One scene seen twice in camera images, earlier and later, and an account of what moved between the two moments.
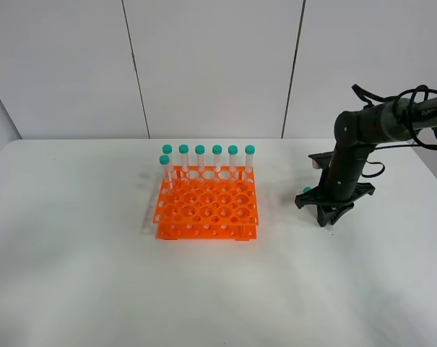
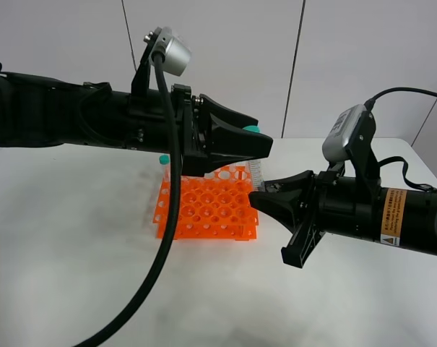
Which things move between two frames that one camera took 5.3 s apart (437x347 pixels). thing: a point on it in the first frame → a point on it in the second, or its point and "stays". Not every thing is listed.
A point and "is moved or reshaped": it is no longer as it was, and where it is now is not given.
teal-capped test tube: x=305 y=189 is moved or reshaped
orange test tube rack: x=206 y=202 stays
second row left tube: x=164 y=160 stays
